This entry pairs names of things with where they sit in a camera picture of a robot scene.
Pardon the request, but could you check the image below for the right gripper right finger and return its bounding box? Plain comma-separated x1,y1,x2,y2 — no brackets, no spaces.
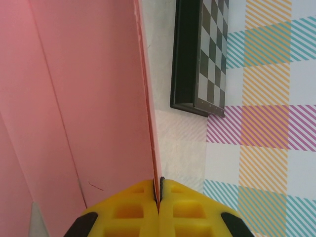
159,176,257,237

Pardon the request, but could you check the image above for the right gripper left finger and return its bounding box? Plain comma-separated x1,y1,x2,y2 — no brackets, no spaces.
65,179,160,237

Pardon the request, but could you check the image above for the pink paper box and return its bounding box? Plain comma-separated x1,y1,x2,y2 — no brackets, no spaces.
0,0,164,237

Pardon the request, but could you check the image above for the black folding chessboard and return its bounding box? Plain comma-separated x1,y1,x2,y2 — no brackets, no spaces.
169,0,230,118

